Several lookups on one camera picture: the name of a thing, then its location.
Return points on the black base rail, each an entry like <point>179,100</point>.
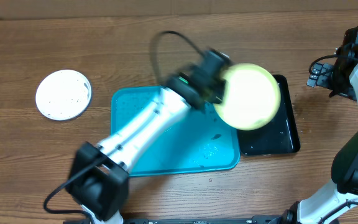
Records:
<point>263,219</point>

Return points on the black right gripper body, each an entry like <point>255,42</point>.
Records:
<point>337,81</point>

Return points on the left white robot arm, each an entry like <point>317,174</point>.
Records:
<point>99,176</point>

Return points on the yellow plate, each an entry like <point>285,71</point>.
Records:
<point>251,97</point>

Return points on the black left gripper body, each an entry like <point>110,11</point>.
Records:
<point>215,90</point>

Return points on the teal plastic tray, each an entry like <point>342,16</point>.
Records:
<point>200,142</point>

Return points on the black water tray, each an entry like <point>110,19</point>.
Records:
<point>279,136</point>

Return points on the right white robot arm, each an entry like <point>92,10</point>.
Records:
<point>340,194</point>

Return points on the pink speckled plate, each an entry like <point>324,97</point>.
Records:
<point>63,95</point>

